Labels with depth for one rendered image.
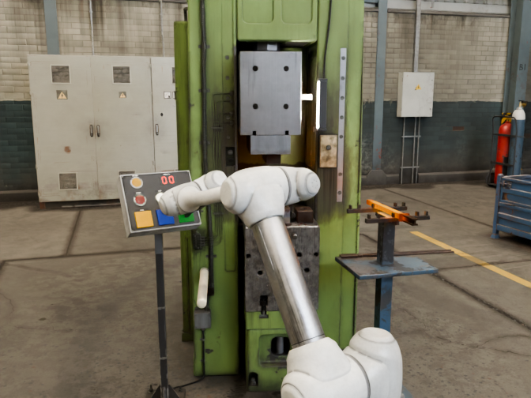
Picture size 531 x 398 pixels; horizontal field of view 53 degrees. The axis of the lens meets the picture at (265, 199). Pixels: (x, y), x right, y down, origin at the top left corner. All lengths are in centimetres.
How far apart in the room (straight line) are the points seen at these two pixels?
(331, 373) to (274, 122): 146
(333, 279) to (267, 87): 112
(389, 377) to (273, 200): 60
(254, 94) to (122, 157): 533
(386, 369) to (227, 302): 152
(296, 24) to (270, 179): 135
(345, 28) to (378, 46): 664
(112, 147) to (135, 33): 179
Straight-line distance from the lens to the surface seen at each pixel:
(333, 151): 280
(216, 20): 277
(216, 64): 275
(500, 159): 978
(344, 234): 293
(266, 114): 261
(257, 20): 278
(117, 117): 776
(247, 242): 265
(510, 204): 620
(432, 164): 1011
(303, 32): 279
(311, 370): 147
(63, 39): 847
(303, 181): 164
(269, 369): 293
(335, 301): 303
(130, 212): 245
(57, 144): 783
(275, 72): 262
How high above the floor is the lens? 156
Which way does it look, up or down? 11 degrees down
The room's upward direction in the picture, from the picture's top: straight up
